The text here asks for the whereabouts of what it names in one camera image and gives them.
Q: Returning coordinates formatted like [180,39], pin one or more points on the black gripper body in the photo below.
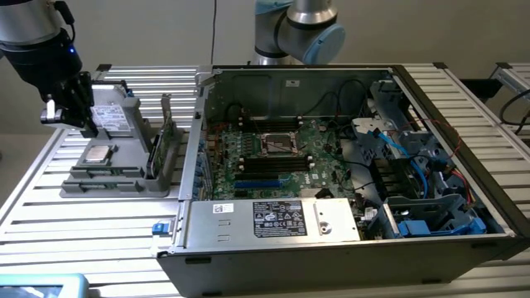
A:
[39,63]

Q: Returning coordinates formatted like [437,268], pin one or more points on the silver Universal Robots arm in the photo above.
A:
[25,18]

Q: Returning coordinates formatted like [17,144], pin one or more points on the green RAM stick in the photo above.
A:
[107,170]

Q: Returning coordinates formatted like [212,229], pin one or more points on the black RAM slot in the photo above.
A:
[269,118]
[276,159]
[276,170]
[269,125]
[276,166]
[276,162]
[269,128]
[269,121]

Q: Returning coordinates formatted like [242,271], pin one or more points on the hard disk with white label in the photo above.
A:
[109,116]

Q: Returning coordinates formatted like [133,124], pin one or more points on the silver CPU chip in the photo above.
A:
[98,154]

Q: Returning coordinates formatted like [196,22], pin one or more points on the grey parts rack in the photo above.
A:
[125,161]

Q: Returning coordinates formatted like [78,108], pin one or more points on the green graphics card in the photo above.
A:
[162,139]

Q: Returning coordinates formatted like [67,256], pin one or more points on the blue case latch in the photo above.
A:
[161,227]

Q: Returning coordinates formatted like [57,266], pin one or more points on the black expansion slot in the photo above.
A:
[258,176]

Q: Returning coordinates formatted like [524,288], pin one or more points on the metal CPU socket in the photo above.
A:
[278,143]

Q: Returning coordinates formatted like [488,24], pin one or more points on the blue expansion slot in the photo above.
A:
[258,184]

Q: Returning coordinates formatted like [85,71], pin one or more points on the silver power supply unit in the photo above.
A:
[232,226]

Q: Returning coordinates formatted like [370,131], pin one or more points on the teal screen device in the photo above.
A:
[42,287]

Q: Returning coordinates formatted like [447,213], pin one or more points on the green motherboard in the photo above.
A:
[320,174]

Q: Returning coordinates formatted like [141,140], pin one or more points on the silver chipset heat sink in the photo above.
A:
[310,194]

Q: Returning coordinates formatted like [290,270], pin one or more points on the grey metal disk bay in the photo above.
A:
[389,102]

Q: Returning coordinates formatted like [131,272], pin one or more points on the open black PC case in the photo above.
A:
[314,270]

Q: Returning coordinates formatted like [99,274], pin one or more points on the blue-grey plastic disk bay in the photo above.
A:
[418,208]

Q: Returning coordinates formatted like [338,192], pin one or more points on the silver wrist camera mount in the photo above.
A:
[51,116]

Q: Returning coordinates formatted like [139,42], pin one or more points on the aluminium frame rail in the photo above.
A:
[513,77]

